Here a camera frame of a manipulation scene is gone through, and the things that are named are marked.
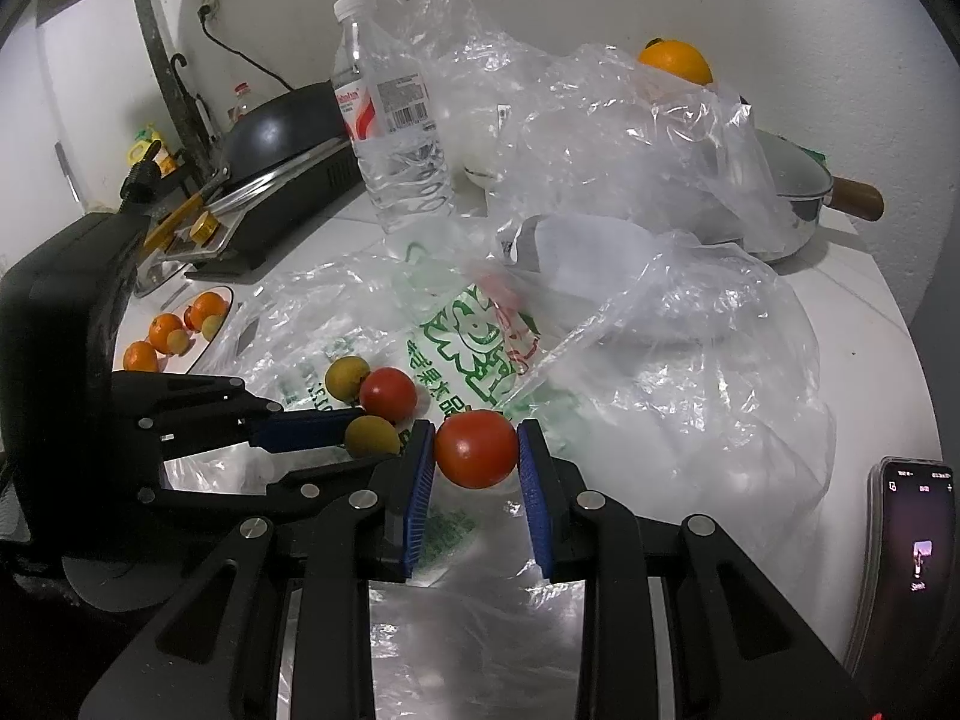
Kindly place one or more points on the small yellow-green fruit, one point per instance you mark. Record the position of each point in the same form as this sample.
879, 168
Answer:
212, 325
369, 436
345, 376
178, 343

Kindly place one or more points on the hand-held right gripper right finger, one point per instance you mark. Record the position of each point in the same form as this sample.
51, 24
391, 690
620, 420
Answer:
534, 495

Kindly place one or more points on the stainless steel induction cooker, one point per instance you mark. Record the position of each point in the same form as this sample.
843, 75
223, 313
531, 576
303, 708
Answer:
300, 187

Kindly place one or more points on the black metal hook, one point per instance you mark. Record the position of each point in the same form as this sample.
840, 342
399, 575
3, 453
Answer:
187, 97

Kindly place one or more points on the black smartphone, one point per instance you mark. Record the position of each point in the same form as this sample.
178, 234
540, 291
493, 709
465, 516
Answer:
911, 577

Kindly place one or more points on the white round plate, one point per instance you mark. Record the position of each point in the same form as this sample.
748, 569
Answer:
199, 349

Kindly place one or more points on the cooking oil bottle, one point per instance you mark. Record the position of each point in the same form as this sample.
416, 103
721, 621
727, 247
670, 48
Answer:
146, 146

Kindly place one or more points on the clear plastic water bottle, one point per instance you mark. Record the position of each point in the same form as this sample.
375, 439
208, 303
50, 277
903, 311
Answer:
397, 157

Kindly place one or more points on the medium red tomato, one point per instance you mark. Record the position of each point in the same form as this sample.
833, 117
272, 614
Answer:
388, 394

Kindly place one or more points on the green printed plastic bag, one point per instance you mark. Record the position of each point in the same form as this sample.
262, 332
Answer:
457, 345

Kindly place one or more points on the wall socket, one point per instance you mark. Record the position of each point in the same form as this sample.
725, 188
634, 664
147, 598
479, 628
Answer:
208, 4

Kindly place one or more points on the red-capped sauce bottle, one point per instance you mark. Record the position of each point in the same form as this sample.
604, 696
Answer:
240, 103

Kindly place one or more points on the large orange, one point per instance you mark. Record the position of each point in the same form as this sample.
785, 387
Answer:
675, 64

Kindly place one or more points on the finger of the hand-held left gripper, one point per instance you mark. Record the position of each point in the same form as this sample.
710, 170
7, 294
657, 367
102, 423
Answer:
307, 429
315, 484

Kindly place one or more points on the mandarin orange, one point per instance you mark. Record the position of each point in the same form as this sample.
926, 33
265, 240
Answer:
161, 328
208, 306
140, 358

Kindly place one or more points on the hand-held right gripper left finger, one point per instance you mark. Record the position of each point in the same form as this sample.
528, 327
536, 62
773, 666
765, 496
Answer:
418, 495

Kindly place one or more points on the large red tomato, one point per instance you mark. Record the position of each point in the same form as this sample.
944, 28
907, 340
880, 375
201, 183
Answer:
476, 450

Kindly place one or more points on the crumpled clear plastic bag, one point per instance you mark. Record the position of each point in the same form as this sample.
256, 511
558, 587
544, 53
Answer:
697, 405
600, 142

